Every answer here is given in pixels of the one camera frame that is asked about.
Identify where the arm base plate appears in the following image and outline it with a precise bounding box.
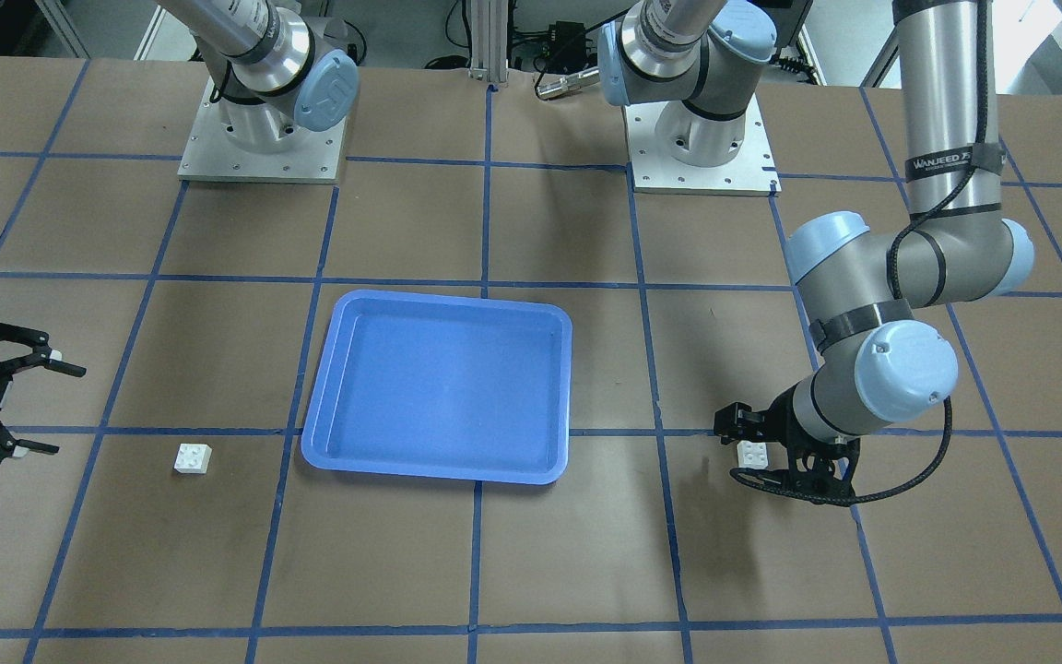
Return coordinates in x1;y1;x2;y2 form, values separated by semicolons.
177;80;348;185
623;96;783;195

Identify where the blue plastic tray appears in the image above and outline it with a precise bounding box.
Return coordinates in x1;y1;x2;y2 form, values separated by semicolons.
301;290;573;486

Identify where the white block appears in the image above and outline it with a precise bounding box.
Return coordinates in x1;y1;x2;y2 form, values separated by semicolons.
735;440;770;469
172;443;212;475

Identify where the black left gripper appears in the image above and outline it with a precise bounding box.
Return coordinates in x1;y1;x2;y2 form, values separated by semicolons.
763;387;860;476

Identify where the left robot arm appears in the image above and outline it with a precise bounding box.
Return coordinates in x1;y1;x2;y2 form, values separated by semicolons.
0;1;780;463

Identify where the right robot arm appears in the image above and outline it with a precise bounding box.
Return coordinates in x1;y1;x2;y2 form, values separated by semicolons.
0;1;1035;507

